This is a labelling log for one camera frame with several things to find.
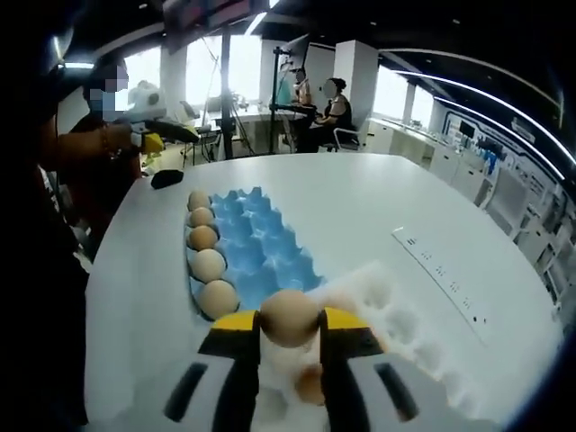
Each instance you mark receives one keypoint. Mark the person's left hand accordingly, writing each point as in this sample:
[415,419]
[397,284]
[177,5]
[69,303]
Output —
[120,137]

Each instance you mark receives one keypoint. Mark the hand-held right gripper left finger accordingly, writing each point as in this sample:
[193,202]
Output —
[238,382]

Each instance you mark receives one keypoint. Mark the white foam egg holder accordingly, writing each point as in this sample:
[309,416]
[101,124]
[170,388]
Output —
[405,324]

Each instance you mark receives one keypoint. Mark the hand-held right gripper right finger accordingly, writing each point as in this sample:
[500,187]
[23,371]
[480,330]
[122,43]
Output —
[342,382]

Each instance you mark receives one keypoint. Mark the small black object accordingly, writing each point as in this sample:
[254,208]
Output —
[167,179]

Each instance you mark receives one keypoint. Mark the black tripod pole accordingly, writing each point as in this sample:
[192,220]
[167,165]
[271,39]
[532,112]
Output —
[226,90]

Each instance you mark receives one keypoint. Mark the grey office chair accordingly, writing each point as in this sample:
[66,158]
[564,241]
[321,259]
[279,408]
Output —
[348,135]

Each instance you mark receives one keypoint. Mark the white mesh chair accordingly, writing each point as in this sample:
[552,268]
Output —
[508,193]

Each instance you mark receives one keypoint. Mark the blue egg tray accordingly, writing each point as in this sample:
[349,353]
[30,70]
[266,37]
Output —
[261,252]

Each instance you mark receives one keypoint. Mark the black camera stand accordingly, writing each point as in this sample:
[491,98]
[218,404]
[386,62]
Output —
[273,112]

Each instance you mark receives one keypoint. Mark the white table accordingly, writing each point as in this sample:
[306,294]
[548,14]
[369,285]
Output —
[337,189]

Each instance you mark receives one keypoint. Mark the white perforated strip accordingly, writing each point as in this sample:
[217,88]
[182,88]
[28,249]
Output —
[441,279]

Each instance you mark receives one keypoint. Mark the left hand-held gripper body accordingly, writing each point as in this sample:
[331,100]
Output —
[148,101]

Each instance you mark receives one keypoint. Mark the white cabinet row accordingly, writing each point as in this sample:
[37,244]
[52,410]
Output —
[405,139]

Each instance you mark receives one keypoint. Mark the cluster of brown eggs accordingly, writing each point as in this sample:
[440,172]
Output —
[310,384]

